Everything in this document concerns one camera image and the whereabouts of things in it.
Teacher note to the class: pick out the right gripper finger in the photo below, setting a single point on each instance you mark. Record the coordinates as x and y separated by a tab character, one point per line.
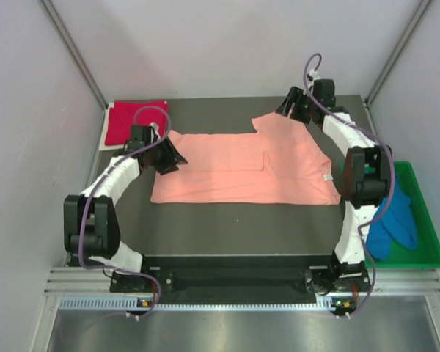
284	108
294	97

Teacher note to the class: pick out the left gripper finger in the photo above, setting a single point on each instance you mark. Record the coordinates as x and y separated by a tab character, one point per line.
164	169
175	155

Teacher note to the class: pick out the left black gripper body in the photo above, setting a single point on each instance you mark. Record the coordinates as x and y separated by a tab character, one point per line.
160	157

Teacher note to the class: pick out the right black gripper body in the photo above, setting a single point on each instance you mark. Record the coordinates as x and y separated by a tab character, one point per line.
307	105

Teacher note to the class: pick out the salmon pink t shirt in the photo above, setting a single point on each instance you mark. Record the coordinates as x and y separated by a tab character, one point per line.
278	163

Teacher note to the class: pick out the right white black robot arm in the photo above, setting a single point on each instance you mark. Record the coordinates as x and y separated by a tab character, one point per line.
366	175

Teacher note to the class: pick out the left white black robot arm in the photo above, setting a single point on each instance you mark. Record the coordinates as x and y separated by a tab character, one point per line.
91	229

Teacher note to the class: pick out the folded red t shirt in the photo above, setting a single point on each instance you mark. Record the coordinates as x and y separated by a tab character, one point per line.
145	113

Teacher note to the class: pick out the blue t shirt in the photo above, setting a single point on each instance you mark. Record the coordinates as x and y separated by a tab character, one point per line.
396	225

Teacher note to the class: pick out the green plastic bin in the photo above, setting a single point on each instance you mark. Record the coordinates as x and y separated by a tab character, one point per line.
427	254

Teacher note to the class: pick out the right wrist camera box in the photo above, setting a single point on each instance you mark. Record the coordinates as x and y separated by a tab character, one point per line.
324	91

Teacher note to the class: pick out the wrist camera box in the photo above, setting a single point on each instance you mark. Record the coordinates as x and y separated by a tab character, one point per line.
324	91
140	136

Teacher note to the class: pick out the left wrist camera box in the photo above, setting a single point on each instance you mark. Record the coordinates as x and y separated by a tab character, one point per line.
140	136

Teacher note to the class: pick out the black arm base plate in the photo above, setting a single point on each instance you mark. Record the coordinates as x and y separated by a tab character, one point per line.
300	273

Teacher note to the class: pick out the right aluminium frame post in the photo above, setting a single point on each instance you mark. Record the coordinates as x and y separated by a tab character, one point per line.
403	40

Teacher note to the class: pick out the aluminium frame post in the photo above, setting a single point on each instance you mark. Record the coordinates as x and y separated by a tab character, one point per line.
68	42
403	40

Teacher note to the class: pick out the left aluminium frame post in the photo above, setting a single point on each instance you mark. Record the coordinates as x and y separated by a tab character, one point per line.
68	42

